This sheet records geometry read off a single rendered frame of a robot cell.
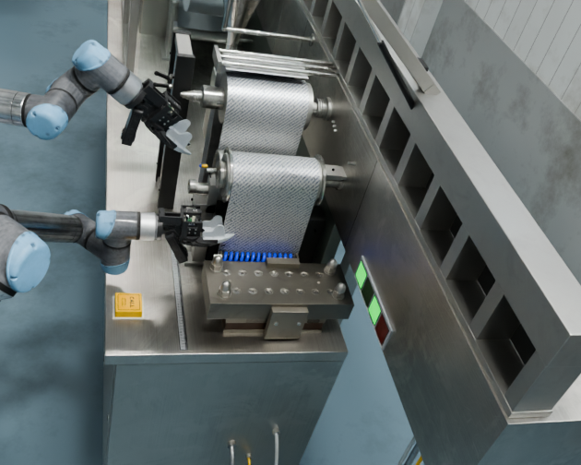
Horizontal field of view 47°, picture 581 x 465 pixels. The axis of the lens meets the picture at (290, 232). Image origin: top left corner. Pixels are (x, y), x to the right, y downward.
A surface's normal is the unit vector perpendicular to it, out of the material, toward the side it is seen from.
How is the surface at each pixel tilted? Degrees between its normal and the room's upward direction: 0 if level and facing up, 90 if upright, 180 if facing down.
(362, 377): 0
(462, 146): 0
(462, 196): 90
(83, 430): 0
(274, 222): 90
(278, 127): 92
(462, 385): 90
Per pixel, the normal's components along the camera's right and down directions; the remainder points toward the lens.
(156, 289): 0.22, -0.75
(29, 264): 0.88, 0.39
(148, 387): 0.19, 0.67
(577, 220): -0.95, -0.03
